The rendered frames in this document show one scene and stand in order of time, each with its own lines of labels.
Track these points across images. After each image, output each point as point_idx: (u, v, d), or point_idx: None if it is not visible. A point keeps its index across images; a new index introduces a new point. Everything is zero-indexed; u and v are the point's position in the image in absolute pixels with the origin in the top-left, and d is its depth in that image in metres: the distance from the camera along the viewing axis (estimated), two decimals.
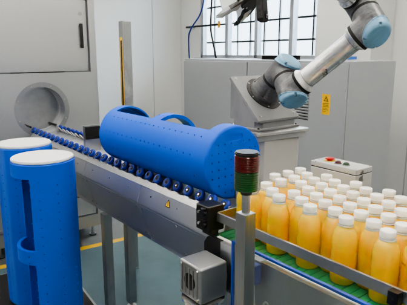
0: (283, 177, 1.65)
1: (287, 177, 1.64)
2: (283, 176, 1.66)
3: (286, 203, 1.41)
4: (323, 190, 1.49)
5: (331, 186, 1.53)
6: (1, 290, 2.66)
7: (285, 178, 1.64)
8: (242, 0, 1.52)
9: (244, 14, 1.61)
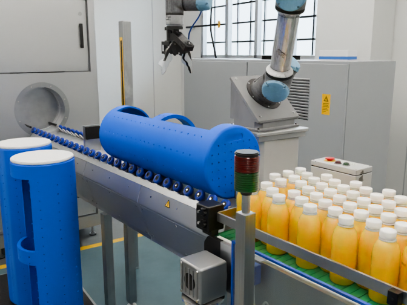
0: (283, 177, 1.65)
1: (287, 177, 1.64)
2: (283, 177, 1.66)
3: (286, 203, 1.41)
4: (323, 190, 1.49)
5: (331, 186, 1.53)
6: (1, 290, 2.66)
7: (285, 178, 1.64)
8: (167, 49, 1.89)
9: (185, 58, 1.95)
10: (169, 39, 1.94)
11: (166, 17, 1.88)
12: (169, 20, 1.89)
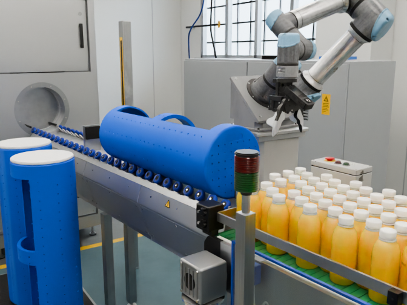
0: (283, 177, 1.65)
1: (287, 177, 1.64)
2: (283, 177, 1.66)
3: (286, 203, 1.41)
4: (323, 190, 1.49)
5: (331, 186, 1.53)
6: (1, 290, 2.66)
7: (285, 178, 1.64)
8: (280, 107, 1.57)
9: (297, 115, 1.63)
10: (279, 92, 1.62)
11: (279, 69, 1.57)
12: (282, 72, 1.57)
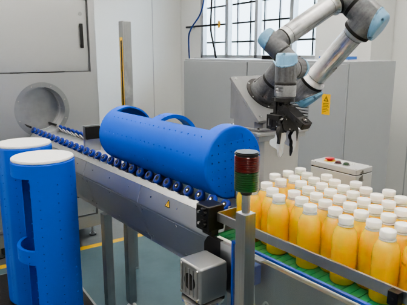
0: (283, 177, 1.65)
1: (287, 177, 1.64)
2: (283, 177, 1.66)
3: (286, 203, 1.41)
4: (323, 190, 1.49)
5: (331, 186, 1.53)
6: (1, 290, 2.66)
7: (285, 178, 1.64)
8: (278, 131, 1.59)
9: (292, 136, 1.63)
10: (277, 111, 1.63)
11: (277, 88, 1.58)
12: (280, 91, 1.58)
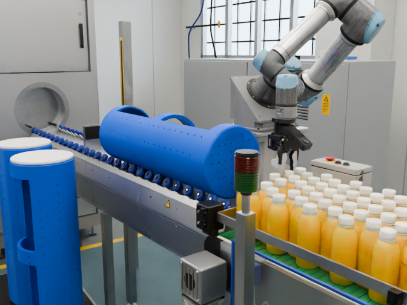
0: (283, 177, 1.65)
1: (287, 177, 1.64)
2: (283, 177, 1.66)
3: (286, 203, 1.41)
4: (323, 190, 1.49)
5: (331, 186, 1.53)
6: (1, 290, 2.66)
7: (285, 178, 1.64)
8: (280, 152, 1.61)
9: (292, 156, 1.65)
10: (278, 132, 1.65)
11: (277, 110, 1.60)
12: (281, 112, 1.60)
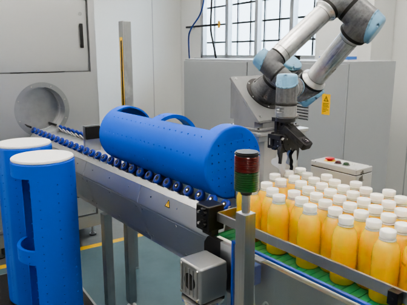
0: (283, 177, 1.65)
1: (287, 177, 1.64)
2: (283, 176, 1.66)
3: (286, 203, 1.41)
4: (323, 190, 1.49)
5: (331, 186, 1.53)
6: (1, 290, 2.66)
7: (285, 178, 1.64)
8: (280, 151, 1.61)
9: (292, 155, 1.65)
10: (278, 131, 1.65)
11: (277, 109, 1.60)
12: (281, 112, 1.60)
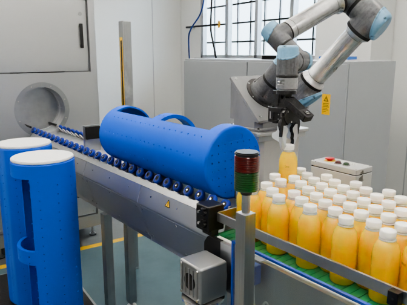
0: (284, 150, 1.63)
1: (288, 150, 1.62)
2: (283, 150, 1.64)
3: (286, 203, 1.41)
4: (323, 190, 1.49)
5: (331, 186, 1.53)
6: (1, 290, 2.66)
7: (286, 151, 1.62)
8: (280, 123, 1.59)
9: (293, 129, 1.63)
10: (278, 104, 1.63)
11: (278, 81, 1.58)
12: (281, 84, 1.58)
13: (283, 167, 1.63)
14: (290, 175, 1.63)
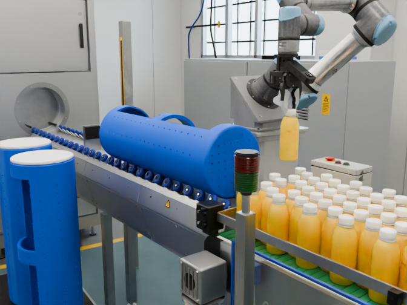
0: (286, 115, 1.60)
1: (290, 114, 1.59)
2: (285, 115, 1.61)
3: (286, 203, 1.41)
4: (323, 190, 1.49)
5: (331, 186, 1.53)
6: (1, 290, 2.66)
7: (287, 116, 1.60)
8: (281, 87, 1.56)
9: (295, 93, 1.60)
10: (280, 68, 1.60)
11: (280, 43, 1.55)
12: (283, 46, 1.55)
13: (284, 132, 1.60)
14: (292, 140, 1.60)
